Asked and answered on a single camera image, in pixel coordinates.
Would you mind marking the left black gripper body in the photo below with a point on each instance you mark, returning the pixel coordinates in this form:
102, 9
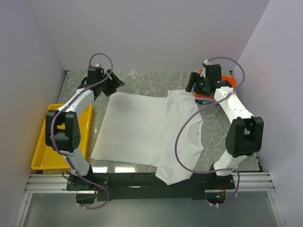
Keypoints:
106, 87

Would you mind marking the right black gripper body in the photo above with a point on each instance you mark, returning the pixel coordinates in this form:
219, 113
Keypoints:
200, 85

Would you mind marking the white t shirt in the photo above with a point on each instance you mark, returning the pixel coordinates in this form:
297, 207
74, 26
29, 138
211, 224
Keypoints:
164, 132

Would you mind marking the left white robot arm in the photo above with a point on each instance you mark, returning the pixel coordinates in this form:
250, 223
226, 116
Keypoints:
62, 130

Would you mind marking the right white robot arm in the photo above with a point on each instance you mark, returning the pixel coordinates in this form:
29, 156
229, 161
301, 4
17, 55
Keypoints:
244, 137

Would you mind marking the folded pink t shirt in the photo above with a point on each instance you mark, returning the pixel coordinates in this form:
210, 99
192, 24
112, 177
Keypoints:
203, 97

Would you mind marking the folded blue t shirt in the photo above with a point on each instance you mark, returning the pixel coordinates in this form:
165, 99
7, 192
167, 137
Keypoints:
203, 102

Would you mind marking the folded orange t shirt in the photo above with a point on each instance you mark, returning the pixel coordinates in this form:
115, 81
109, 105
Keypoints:
230, 79

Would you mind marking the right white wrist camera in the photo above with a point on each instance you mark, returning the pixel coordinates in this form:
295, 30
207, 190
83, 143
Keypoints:
206, 63

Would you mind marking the aluminium frame rail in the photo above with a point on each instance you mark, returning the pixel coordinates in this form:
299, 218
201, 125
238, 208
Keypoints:
55, 183

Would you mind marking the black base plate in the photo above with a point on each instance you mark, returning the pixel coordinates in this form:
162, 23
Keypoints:
122, 186

